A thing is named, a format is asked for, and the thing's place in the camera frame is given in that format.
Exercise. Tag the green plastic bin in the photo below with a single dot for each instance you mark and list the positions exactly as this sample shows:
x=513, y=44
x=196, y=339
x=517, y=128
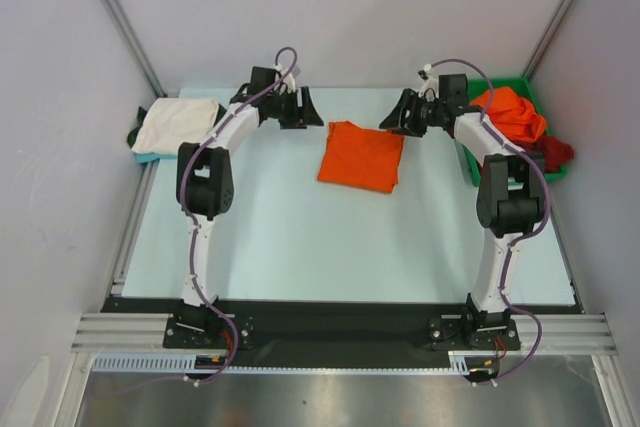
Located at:
x=524, y=89

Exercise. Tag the orange t shirt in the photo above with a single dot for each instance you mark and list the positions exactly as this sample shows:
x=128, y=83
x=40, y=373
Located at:
x=514, y=116
x=361, y=158

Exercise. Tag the white slotted cable duct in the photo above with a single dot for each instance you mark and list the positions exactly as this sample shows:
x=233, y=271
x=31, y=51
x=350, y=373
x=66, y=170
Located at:
x=193, y=364

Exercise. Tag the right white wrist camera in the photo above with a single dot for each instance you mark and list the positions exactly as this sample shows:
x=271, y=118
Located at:
x=429, y=79

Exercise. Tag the folded white t shirt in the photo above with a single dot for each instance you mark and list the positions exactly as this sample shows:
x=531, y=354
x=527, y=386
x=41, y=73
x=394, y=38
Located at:
x=170, y=122

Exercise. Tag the dark red t shirt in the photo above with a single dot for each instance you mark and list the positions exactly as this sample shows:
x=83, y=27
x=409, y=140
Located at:
x=557, y=154

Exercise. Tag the aluminium front rail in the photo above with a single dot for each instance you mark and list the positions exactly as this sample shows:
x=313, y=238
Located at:
x=129, y=332

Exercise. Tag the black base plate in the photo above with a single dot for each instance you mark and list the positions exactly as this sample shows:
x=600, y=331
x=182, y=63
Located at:
x=450, y=334
x=181, y=337

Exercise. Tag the left aluminium corner post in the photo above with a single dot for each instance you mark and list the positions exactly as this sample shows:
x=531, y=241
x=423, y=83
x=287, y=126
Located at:
x=133, y=45

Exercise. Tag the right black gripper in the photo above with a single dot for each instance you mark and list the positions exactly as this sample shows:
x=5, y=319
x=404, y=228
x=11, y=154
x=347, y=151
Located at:
x=409, y=114

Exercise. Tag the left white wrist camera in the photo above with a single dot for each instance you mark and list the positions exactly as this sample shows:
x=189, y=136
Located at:
x=287, y=78

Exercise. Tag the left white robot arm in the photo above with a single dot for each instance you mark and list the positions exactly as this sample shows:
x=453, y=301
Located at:
x=204, y=183

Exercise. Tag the folded light blue t shirt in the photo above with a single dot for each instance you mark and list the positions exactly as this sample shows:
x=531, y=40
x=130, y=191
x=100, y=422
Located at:
x=151, y=157

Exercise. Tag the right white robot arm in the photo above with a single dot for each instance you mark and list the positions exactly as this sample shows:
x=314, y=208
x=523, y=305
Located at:
x=512, y=202

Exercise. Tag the left aluminium side rail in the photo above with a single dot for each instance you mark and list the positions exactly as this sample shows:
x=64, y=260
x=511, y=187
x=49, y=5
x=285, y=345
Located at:
x=132, y=226

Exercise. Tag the aluminium corner post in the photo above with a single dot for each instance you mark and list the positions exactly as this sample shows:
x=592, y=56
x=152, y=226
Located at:
x=558, y=18
x=133, y=45

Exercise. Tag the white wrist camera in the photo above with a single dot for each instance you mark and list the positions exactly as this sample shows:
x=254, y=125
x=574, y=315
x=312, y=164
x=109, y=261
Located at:
x=429, y=79
x=287, y=78

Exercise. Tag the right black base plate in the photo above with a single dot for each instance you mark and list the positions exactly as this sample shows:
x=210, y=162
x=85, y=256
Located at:
x=450, y=334

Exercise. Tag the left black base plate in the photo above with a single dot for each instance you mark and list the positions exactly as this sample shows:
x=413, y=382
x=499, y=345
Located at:
x=181, y=337

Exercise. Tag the right aluminium corner post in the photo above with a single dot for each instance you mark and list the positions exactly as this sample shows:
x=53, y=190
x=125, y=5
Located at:
x=558, y=18

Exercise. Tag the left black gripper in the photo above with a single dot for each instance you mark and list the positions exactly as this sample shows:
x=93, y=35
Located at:
x=310, y=116

